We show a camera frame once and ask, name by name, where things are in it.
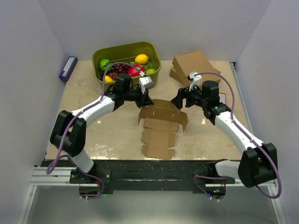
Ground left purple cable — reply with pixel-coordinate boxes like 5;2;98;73
45;62;146;175

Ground green round fruit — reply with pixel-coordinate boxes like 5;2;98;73
99;59;112;71

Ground small green lime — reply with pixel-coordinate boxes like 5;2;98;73
146;69;156;75

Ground purple grape bunch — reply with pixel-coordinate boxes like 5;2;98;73
108;63;131;81

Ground yellow lemon front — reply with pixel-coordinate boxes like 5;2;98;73
104;75;114;83

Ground olive green plastic basket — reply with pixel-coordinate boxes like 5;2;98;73
92;41;161;90

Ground top folded cardboard box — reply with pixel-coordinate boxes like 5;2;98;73
172;49;221;76

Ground purple white small box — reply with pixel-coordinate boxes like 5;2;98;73
59;56;78;82

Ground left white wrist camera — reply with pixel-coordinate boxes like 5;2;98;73
139;76;153;88

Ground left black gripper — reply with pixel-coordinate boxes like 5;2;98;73
123;85;154;109

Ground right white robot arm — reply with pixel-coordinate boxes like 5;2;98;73
171;81;281;188

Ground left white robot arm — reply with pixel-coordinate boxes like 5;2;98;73
46;89;154;183

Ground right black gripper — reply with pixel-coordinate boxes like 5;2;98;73
171;82;207;110

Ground aluminium frame rail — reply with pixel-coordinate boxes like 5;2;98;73
29;167;97;187
229;62;254;133

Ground red flat box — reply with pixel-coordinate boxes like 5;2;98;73
219;93;226;104

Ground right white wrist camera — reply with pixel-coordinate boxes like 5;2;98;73
187;71;202;91

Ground folded cardboard box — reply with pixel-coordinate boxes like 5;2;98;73
172;49;221;76
170;67;190;86

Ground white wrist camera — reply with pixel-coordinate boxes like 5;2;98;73
139;76;153;88
187;71;202;91

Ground yellow lemon back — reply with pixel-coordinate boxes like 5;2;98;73
135;54;149;65

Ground bottom folded cardboard box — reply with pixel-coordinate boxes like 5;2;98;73
170;67;190;86

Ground red dragon fruit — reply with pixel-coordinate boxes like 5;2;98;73
128;64;146;77

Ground yellow lemon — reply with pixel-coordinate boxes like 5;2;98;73
104;75;114;83
135;54;149;65

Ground aluminium frame rail right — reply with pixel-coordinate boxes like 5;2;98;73
229;62;254;133

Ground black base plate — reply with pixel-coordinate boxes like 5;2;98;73
55;160;235;199

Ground brown cardboard box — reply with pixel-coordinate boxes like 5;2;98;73
138;99;188;160

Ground aluminium frame rail front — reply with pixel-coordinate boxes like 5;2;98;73
29;167;97;187

